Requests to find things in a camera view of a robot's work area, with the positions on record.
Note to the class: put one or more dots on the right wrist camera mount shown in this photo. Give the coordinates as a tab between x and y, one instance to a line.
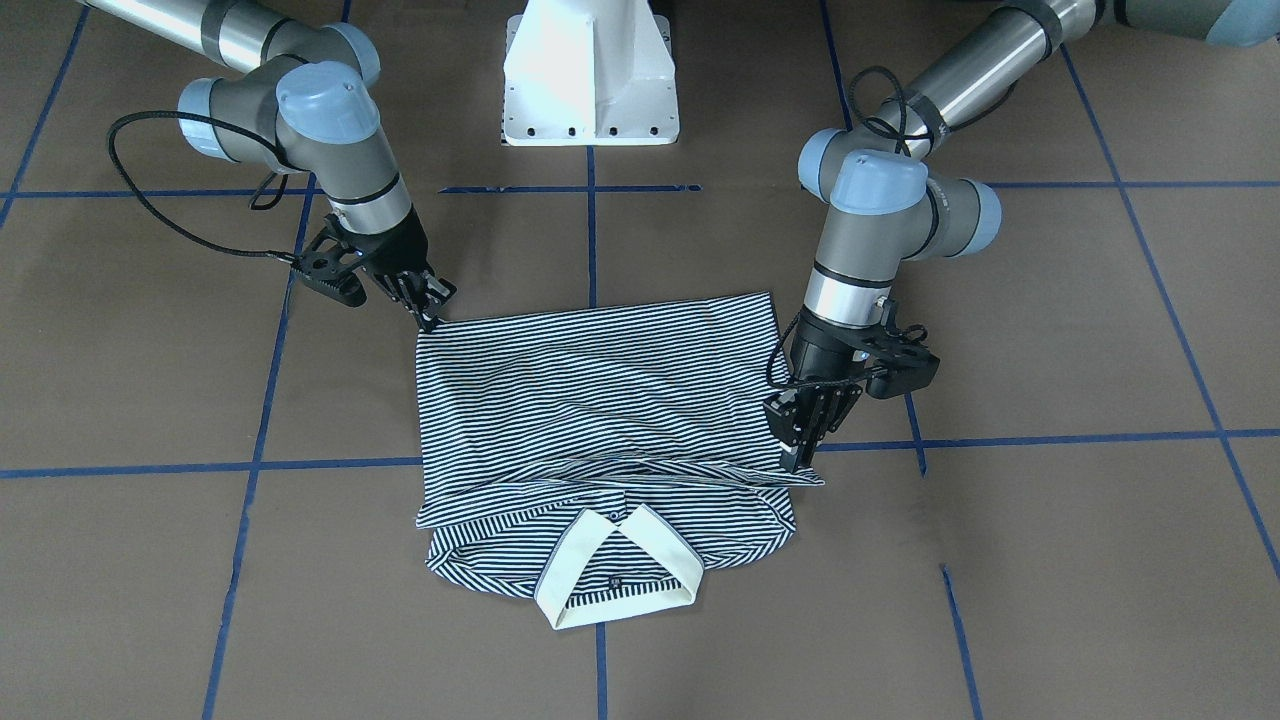
321	268

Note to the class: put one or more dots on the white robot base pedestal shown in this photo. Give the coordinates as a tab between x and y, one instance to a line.
590	73

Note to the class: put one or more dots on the striped polo shirt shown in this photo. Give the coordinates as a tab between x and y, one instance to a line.
600	462

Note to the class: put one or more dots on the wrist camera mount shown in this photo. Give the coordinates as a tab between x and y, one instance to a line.
902	362
321	268

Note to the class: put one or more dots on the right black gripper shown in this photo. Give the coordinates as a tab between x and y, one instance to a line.
398	249

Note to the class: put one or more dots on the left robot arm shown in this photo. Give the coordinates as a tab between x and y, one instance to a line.
885	206

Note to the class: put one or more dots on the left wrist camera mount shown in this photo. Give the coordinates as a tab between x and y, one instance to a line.
902	362

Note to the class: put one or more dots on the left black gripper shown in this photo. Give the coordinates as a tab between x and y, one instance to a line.
819	352

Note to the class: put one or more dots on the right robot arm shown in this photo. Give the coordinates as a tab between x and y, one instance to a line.
301	104

